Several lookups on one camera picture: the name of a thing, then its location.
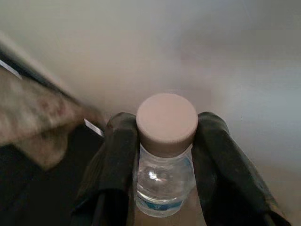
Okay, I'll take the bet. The beige patterned cloth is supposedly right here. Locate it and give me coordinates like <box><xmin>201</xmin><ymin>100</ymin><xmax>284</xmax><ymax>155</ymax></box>
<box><xmin>0</xmin><ymin>32</ymin><xmax>105</xmax><ymax>170</ymax></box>

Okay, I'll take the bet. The clear water bottle white cap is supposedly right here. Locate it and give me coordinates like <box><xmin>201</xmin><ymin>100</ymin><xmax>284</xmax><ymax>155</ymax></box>
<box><xmin>134</xmin><ymin>93</ymin><xmax>198</xmax><ymax>216</ymax></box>

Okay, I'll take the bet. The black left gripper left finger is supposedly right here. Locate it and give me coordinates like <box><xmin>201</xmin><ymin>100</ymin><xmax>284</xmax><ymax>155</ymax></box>
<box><xmin>71</xmin><ymin>112</ymin><xmax>141</xmax><ymax>226</ymax></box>

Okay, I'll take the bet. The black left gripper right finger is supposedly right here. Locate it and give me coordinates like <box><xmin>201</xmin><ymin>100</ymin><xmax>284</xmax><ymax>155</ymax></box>
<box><xmin>191</xmin><ymin>112</ymin><xmax>292</xmax><ymax>226</ymax></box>

